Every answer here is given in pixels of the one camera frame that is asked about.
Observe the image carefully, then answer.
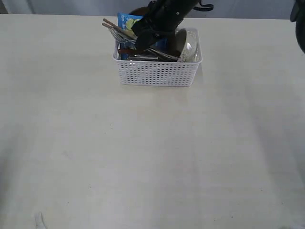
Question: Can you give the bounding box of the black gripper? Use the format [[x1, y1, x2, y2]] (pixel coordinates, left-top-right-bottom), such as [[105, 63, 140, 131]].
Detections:
[[132, 16, 177, 50]]

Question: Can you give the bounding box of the brown wooden chopstick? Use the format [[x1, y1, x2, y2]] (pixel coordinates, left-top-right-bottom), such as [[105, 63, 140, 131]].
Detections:
[[103, 19, 179, 59], [102, 22, 178, 61]]

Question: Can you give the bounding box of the black cable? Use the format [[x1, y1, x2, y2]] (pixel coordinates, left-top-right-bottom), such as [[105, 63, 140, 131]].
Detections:
[[194, 0, 214, 12]]

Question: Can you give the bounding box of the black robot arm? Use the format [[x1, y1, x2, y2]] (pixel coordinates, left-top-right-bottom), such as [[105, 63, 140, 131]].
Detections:
[[132, 0, 199, 50]]

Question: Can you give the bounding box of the silver metal fork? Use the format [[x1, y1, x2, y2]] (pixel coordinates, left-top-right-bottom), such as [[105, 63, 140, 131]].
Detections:
[[110, 29, 135, 48]]

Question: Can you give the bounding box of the silver metal knife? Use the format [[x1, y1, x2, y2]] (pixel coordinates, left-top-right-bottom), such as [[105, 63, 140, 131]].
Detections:
[[146, 47, 179, 62]]

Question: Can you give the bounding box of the white plastic woven basket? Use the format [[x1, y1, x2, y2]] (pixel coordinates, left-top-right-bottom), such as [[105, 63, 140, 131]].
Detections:
[[113, 28, 203, 87]]

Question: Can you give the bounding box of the brown wooden spoon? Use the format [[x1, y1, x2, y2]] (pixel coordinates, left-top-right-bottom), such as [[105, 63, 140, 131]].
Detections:
[[117, 49, 138, 55]]

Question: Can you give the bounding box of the brown wooden plate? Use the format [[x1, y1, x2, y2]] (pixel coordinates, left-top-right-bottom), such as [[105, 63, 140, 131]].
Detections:
[[128, 13, 177, 52]]

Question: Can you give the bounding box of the blue chips bag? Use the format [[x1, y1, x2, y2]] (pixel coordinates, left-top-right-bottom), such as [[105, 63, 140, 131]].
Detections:
[[117, 12, 167, 51]]

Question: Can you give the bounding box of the stainless steel cup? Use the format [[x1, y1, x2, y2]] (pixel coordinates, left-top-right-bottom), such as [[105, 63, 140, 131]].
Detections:
[[127, 54, 159, 62]]

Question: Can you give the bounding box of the white patterned ceramic bowl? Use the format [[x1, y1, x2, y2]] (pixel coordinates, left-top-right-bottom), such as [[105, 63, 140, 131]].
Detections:
[[173, 29, 198, 63]]

